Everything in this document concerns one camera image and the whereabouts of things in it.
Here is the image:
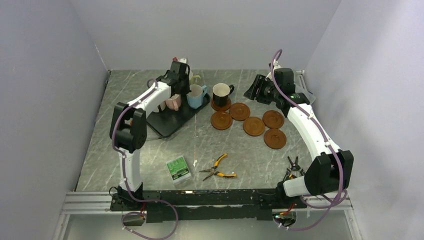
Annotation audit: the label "blue mug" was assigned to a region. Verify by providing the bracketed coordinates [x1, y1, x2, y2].
[186, 84, 208, 109]

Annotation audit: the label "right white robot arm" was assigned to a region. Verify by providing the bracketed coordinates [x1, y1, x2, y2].
[244, 68, 354, 208]

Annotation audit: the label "yellow handled pliers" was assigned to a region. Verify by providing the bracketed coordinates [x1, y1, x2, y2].
[199, 152, 238, 182]

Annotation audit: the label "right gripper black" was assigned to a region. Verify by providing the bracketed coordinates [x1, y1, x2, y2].
[244, 74, 280, 105]

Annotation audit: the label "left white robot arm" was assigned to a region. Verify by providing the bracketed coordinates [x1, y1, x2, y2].
[110, 58, 191, 210]

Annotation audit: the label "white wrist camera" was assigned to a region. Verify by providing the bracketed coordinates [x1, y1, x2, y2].
[266, 64, 282, 81]
[172, 57, 188, 64]

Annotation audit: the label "green screw bit box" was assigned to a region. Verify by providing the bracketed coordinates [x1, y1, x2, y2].
[166, 155, 192, 185]

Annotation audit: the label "clear plastic organizer box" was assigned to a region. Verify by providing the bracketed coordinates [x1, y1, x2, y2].
[294, 80, 316, 105]

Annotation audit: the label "black plastic tray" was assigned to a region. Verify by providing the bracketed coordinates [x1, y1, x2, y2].
[146, 93, 211, 138]

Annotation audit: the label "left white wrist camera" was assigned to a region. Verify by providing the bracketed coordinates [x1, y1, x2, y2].
[172, 57, 188, 64]

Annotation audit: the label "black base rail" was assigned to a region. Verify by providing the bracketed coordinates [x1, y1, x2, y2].
[110, 188, 306, 223]

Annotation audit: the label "green mug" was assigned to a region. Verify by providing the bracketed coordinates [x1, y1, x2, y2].
[189, 73, 202, 85]

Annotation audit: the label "white ribbed mug black handle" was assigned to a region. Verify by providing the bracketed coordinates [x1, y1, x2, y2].
[153, 101, 167, 113]

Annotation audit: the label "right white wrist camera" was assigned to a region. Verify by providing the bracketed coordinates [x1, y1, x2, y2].
[266, 64, 282, 81]

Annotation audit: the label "black handled cutters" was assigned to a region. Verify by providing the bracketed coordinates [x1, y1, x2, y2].
[282, 156, 306, 182]

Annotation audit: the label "brown wooden coaster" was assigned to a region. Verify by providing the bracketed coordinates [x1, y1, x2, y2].
[229, 102, 251, 121]
[262, 110, 285, 129]
[210, 98, 232, 112]
[210, 111, 233, 130]
[263, 128, 287, 150]
[243, 116, 265, 137]

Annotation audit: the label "pink mug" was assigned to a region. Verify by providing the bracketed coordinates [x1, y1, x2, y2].
[165, 94, 182, 111]

